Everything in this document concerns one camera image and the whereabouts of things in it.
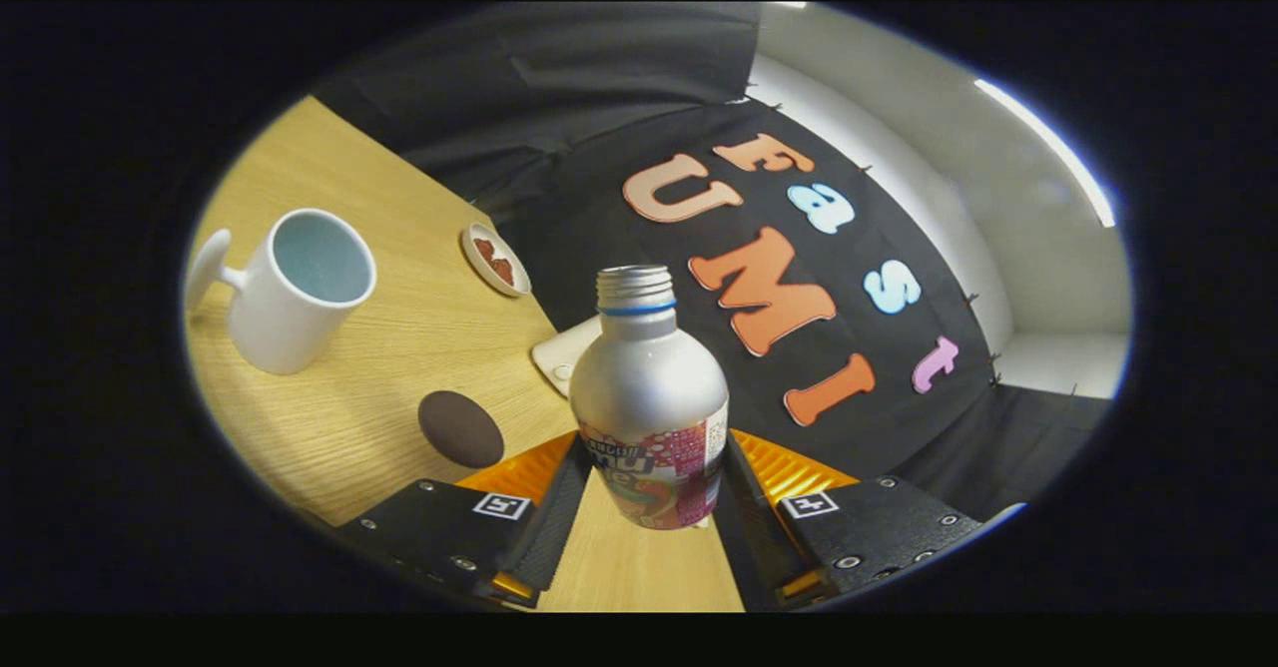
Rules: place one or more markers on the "red food piece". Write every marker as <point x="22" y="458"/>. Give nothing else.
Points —
<point x="484" y="248"/>
<point x="502" y="271"/>

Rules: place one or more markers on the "black backdrop cloth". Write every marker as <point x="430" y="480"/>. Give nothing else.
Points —
<point x="619" y="88"/>

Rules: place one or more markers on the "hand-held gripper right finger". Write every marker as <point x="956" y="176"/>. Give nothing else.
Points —
<point x="749" y="537"/>

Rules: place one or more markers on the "white cup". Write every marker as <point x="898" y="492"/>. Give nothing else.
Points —
<point x="280" y="333"/>

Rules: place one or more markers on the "silver juice bottle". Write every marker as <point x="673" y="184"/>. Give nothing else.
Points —
<point x="649" y="387"/>

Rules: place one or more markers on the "brown round coaster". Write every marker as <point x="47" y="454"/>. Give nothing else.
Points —
<point x="459" y="429"/>

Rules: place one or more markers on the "wooden table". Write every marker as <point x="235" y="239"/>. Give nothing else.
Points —
<point x="399" y="347"/>

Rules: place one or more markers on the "large ceiling light panel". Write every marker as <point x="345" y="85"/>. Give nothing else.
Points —
<point x="1048" y="143"/>

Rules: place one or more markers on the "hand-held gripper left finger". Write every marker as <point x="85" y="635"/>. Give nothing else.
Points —
<point x="559" y="527"/>

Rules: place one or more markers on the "white toaster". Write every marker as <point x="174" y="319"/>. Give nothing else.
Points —
<point x="559" y="357"/>

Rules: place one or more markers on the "white plate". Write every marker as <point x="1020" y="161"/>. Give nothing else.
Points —
<point x="477" y="266"/>

